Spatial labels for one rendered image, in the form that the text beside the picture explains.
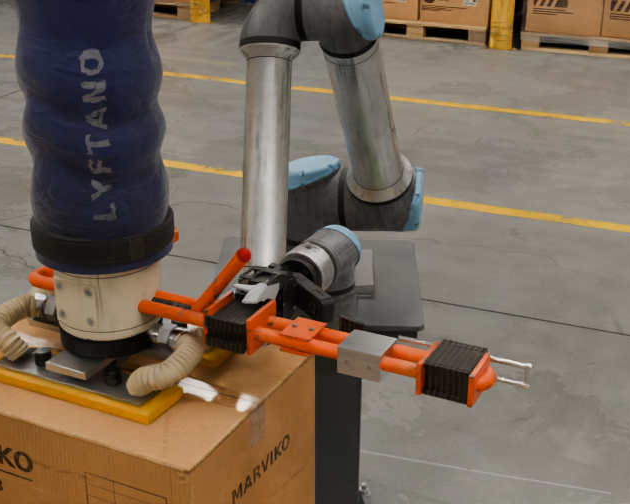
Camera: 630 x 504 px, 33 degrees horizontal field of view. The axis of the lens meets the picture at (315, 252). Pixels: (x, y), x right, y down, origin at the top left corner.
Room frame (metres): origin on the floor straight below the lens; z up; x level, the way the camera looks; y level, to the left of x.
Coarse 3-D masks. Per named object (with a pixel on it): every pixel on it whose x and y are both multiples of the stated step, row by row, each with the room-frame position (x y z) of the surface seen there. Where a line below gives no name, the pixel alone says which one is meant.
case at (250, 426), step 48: (48, 336) 1.66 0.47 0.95; (0, 384) 1.49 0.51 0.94; (192, 384) 1.50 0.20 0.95; (240, 384) 1.50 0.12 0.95; (288, 384) 1.52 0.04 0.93; (0, 432) 1.41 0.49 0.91; (48, 432) 1.37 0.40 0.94; (96, 432) 1.35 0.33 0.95; (144, 432) 1.35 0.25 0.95; (192, 432) 1.35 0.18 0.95; (240, 432) 1.38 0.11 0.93; (288, 432) 1.52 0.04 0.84; (0, 480) 1.42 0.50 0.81; (48, 480) 1.37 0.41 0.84; (96, 480) 1.33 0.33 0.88; (144, 480) 1.29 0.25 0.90; (192, 480) 1.26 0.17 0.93; (240, 480) 1.38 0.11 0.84; (288, 480) 1.52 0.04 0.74
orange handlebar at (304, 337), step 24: (48, 288) 1.59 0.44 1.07; (144, 312) 1.51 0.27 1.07; (168, 312) 1.49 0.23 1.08; (192, 312) 1.48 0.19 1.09; (264, 336) 1.41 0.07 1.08; (288, 336) 1.39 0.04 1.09; (312, 336) 1.39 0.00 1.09; (336, 336) 1.40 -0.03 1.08; (384, 360) 1.33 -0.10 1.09; (408, 360) 1.35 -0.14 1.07; (480, 384) 1.27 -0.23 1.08
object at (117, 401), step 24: (0, 360) 1.53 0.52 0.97; (24, 360) 1.53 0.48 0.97; (24, 384) 1.48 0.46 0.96; (48, 384) 1.46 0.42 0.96; (72, 384) 1.45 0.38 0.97; (96, 384) 1.45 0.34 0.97; (120, 384) 1.45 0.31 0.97; (96, 408) 1.41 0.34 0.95; (120, 408) 1.39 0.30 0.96; (144, 408) 1.39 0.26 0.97; (168, 408) 1.42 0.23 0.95
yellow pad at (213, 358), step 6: (180, 324) 1.62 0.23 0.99; (186, 324) 1.63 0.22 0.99; (216, 348) 1.58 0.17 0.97; (204, 354) 1.56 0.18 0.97; (210, 354) 1.56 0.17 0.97; (216, 354) 1.56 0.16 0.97; (222, 354) 1.57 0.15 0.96; (228, 354) 1.58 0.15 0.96; (204, 360) 1.55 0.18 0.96; (210, 360) 1.55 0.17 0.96; (216, 360) 1.55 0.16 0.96; (222, 360) 1.56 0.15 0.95; (204, 366) 1.55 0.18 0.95; (210, 366) 1.54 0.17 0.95; (216, 366) 1.55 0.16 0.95
